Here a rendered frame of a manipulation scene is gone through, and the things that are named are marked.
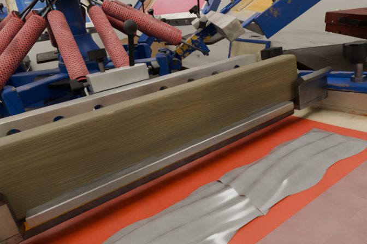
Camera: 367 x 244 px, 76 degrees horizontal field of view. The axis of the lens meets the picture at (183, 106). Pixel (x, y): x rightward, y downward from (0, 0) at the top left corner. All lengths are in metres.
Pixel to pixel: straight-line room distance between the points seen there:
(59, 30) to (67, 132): 0.59
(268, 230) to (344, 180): 0.10
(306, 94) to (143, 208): 0.28
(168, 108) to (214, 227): 0.13
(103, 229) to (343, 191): 0.23
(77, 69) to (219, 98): 0.46
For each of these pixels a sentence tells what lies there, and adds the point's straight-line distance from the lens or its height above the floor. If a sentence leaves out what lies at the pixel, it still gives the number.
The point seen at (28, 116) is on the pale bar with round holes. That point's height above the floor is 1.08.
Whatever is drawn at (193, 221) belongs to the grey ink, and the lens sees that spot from 0.23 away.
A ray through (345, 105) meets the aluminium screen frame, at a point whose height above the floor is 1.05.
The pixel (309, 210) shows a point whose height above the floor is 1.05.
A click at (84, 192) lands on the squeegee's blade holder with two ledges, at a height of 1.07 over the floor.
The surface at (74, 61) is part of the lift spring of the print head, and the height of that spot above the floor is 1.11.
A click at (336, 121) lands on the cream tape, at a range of 0.42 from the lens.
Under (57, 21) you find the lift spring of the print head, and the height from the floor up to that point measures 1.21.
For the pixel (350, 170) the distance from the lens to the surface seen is 0.30.
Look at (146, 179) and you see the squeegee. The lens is 0.29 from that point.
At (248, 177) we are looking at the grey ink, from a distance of 0.27.
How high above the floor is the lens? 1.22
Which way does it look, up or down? 24 degrees down
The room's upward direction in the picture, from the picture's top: 7 degrees counter-clockwise
